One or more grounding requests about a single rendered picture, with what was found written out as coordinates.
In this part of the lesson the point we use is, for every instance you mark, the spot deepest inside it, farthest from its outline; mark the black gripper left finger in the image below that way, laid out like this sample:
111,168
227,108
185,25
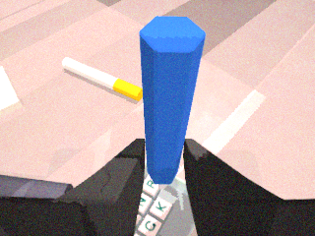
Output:
105,204

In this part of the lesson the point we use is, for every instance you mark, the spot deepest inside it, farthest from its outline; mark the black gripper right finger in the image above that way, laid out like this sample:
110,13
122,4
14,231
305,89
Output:
226,203

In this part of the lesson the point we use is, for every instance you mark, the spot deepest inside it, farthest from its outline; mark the white keyboard with letter keys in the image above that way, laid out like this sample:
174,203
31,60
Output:
165,212

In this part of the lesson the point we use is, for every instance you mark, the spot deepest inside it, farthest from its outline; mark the blue tapered rod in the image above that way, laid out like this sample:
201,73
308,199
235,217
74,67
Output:
171,54

